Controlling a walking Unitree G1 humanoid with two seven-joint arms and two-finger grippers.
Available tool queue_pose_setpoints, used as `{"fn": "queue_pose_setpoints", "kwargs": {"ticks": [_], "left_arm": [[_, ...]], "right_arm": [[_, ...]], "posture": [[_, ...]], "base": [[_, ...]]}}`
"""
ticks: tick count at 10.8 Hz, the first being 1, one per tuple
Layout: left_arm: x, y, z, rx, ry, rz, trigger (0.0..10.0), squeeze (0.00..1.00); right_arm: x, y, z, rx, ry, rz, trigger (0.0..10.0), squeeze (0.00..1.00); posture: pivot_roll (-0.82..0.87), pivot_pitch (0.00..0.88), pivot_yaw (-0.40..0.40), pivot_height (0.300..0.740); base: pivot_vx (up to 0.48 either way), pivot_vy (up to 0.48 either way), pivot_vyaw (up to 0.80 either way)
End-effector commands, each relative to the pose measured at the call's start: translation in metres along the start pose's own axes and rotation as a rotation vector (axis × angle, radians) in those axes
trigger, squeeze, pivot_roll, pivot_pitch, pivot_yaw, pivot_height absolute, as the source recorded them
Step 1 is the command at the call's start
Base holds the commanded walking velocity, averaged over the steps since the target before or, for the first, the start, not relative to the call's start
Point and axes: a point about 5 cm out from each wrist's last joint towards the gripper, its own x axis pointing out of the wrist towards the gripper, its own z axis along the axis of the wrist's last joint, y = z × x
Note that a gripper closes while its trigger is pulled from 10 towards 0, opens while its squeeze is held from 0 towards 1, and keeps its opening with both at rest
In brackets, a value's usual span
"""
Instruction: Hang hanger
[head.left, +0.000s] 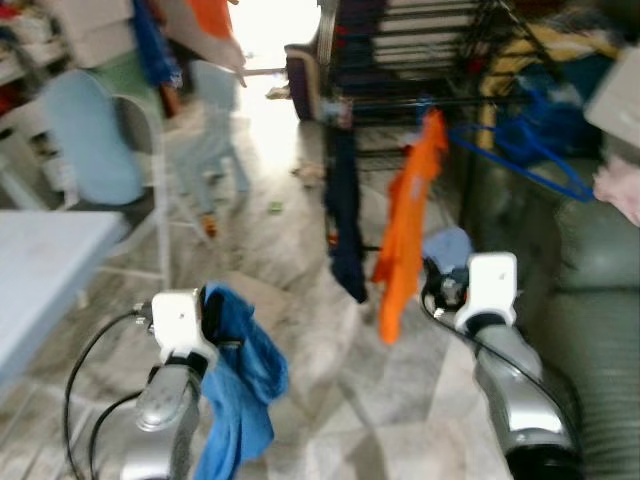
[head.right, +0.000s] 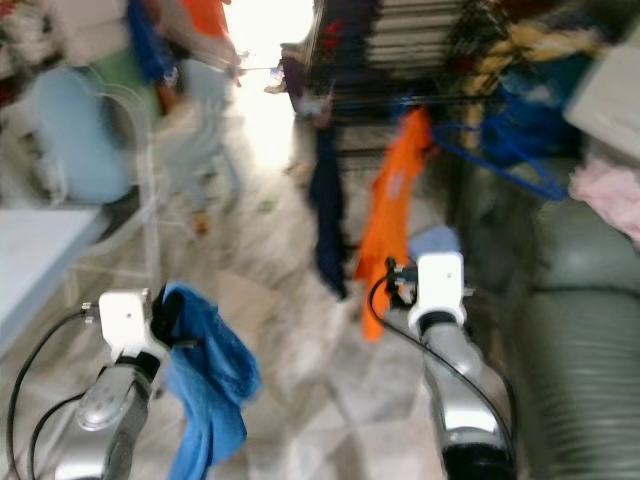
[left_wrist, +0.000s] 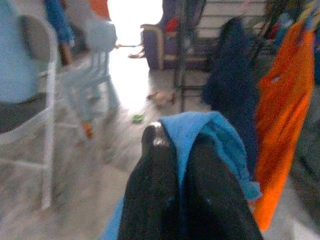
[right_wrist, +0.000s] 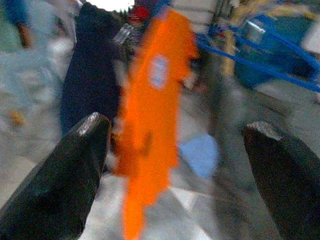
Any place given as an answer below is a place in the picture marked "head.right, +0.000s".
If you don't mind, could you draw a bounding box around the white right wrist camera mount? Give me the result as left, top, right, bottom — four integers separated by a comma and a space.
408, 252, 466, 331

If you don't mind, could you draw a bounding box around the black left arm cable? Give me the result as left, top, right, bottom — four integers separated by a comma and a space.
28, 395, 86, 479
5, 308, 101, 479

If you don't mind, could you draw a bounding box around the yellow cloth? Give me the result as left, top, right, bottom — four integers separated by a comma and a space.
470, 25, 601, 111

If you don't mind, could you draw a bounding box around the white cushion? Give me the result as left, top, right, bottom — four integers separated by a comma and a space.
365, 0, 461, 66

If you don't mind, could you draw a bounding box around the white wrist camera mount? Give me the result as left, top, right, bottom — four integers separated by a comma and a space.
97, 289, 169, 363
408, 252, 466, 331

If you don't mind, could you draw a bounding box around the black metal drying rack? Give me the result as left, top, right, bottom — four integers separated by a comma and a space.
295, 0, 591, 196

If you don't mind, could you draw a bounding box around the pale blue fabric item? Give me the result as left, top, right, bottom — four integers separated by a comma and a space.
408, 225, 461, 259

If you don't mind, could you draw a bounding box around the orange shirt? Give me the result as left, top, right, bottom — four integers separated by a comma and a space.
355, 108, 433, 343

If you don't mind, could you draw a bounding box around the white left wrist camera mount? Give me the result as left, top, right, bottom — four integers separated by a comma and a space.
97, 289, 169, 363

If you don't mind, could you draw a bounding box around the white folding chair grey seat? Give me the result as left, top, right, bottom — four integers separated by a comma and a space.
30, 70, 211, 291

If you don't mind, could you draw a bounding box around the light blue plastic child chair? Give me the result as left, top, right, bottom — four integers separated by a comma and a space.
160, 60, 246, 216

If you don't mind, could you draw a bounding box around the green leather sofa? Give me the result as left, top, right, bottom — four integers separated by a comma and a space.
445, 150, 640, 480

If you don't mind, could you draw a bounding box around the purple armchair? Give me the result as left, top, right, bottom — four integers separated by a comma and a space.
280, 45, 311, 116

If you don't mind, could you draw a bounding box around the white plastic table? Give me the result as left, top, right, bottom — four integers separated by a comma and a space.
0, 208, 109, 351

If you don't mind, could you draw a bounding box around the pink cloth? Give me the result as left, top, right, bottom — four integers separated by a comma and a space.
568, 155, 640, 246

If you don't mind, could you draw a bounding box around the light blue cushion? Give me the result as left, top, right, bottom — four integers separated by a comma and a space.
32, 70, 136, 206

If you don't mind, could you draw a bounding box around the blue bag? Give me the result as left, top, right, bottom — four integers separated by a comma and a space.
485, 65, 576, 161

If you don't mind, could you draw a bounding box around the light blue shirt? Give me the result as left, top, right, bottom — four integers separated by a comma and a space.
160, 283, 263, 480

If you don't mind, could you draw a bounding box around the green cabinet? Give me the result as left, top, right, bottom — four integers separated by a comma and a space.
95, 50, 161, 101

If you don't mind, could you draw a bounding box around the white plastic drawer box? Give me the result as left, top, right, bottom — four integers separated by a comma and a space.
565, 40, 640, 161

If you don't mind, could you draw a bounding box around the royal blue garment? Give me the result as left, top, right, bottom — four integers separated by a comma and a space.
128, 0, 169, 86

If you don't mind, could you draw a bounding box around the navy blue garment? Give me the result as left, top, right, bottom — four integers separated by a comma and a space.
307, 125, 351, 301

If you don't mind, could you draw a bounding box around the person in orange shirt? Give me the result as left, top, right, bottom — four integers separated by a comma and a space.
185, 0, 231, 39

